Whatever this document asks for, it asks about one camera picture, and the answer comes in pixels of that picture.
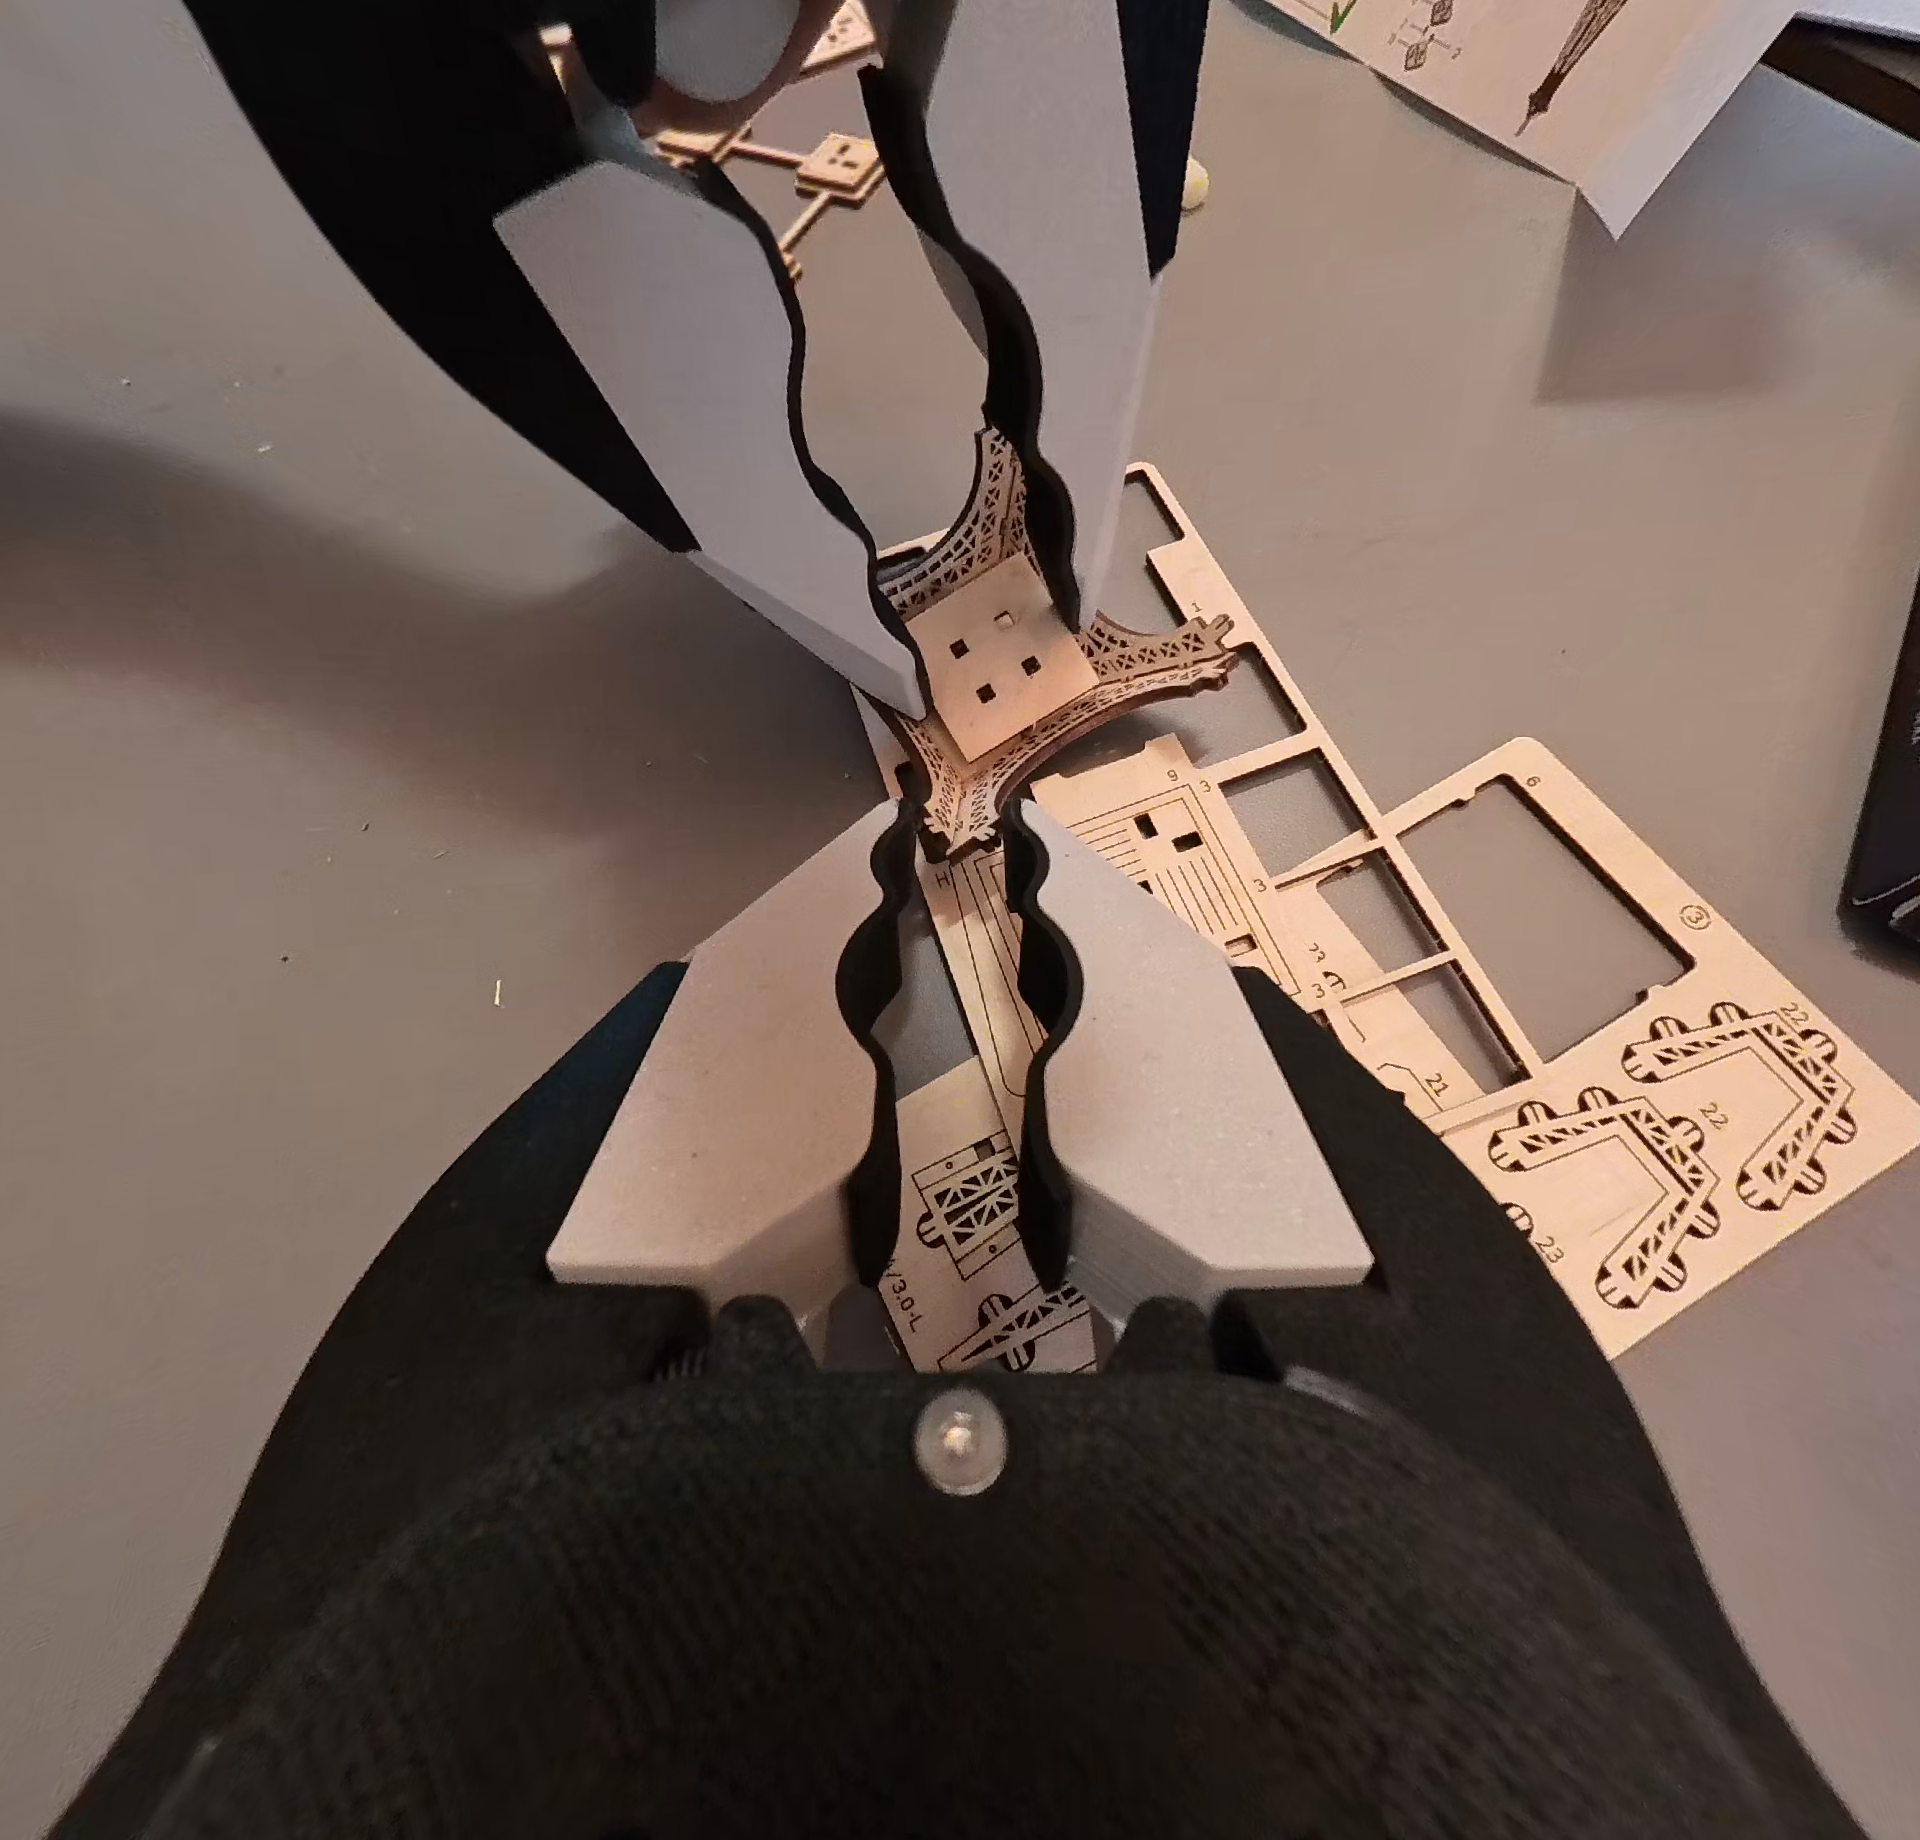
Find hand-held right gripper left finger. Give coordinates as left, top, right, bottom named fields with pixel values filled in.
left=543, top=794, right=917, bottom=1334

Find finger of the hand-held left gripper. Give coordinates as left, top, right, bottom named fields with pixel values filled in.
left=855, top=0, right=1162, bottom=629
left=491, top=100, right=927, bottom=726

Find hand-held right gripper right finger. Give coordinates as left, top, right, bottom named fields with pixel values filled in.
left=1004, top=800, right=1376, bottom=1334

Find wooden lattice tower base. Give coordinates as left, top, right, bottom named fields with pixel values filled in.
left=862, top=422, right=1241, bottom=866

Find square wooden plate four holes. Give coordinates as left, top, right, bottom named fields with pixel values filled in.
left=917, top=555, right=1094, bottom=763

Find person's left hand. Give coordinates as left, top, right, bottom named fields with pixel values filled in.
left=643, top=0, right=873, bottom=110

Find engraved wooden parts sheet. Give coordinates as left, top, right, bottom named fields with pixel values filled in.
left=885, top=758, right=1246, bottom=1379

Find wooden parts sheet with cutouts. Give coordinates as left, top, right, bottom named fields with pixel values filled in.
left=1119, top=461, right=1899, bottom=1359

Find folded assembly instruction sheet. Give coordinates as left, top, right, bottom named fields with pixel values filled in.
left=1215, top=0, right=1867, bottom=241

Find purple model kit box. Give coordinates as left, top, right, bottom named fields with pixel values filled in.
left=1837, top=671, right=1920, bottom=950

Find wooden diamond frame piece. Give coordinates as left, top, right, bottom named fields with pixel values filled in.
left=541, top=24, right=885, bottom=221

